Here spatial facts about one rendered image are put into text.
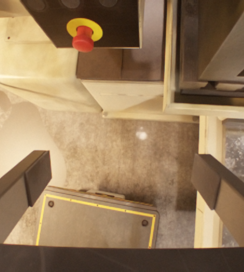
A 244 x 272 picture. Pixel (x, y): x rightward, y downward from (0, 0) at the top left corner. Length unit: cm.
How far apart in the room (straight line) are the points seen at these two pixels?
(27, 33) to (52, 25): 81
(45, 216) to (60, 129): 66
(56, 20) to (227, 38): 24
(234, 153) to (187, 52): 40
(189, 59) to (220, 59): 10
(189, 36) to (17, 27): 90
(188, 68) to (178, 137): 101
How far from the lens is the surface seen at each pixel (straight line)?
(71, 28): 32
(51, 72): 99
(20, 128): 173
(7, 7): 52
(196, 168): 17
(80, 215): 118
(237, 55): 37
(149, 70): 87
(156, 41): 94
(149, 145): 140
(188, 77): 44
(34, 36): 109
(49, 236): 128
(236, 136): 74
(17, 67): 110
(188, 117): 141
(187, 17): 52
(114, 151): 141
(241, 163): 74
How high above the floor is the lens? 139
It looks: 81 degrees down
